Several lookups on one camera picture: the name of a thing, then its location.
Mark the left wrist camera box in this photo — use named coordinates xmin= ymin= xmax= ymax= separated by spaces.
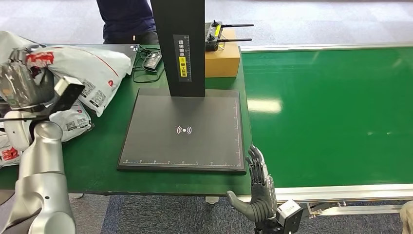
xmin=48 ymin=76 xmax=86 ymax=114

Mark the person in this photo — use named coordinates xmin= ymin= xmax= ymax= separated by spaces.
xmin=96 ymin=0 xmax=160 ymax=45

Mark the brown cardboard box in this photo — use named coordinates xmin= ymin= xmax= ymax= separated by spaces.
xmin=205 ymin=29 xmax=242 ymax=78

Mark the dark laptop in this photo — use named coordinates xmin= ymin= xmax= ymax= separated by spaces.
xmin=96 ymin=44 xmax=140 ymax=65

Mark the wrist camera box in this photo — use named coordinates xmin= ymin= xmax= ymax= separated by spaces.
xmin=48 ymin=76 xmax=86 ymax=114
xmin=276 ymin=199 xmax=304 ymax=233

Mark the aluminium conveyor frame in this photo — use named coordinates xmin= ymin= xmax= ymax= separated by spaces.
xmin=240 ymin=42 xmax=413 ymax=217

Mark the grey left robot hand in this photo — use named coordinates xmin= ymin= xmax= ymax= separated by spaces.
xmin=0 ymin=48 xmax=56 ymax=111

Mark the black inbound scanner machine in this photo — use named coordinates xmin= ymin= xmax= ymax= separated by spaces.
xmin=116 ymin=0 xmax=247 ymax=175

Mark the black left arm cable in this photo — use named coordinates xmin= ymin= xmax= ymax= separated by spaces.
xmin=0 ymin=116 xmax=49 ymax=123

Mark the black power adapter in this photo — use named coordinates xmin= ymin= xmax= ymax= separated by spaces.
xmin=143 ymin=51 xmax=163 ymax=72

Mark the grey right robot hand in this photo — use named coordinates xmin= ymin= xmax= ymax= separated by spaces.
xmin=225 ymin=144 xmax=278 ymax=223

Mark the green table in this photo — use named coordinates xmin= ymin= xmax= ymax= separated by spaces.
xmin=0 ymin=43 xmax=254 ymax=196

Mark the yellow and grey label sticker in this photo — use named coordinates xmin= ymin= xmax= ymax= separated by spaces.
xmin=173 ymin=34 xmax=192 ymax=83

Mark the black power cable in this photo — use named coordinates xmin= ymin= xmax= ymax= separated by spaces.
xmin=132 ymin=44 xmax=166 ymax=84

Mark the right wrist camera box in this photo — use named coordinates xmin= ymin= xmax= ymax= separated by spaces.
xmin=276 ymin=199 xmax=304 ymax=233

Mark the green conveyor belt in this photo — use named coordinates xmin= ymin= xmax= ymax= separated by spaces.
xmin=241 ymin=46 xmax=413 ymax=189

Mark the black remote controller with antennas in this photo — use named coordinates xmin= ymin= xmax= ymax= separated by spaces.
xmin=205 ymin=19 xmax=255 ymax=52

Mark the grey courier bag red print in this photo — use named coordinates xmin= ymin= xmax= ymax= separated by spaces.
xmin=0 ymin=100 xmax=95 ymax=169
xmin=0 ymin=31 xmax=132 ymax=117

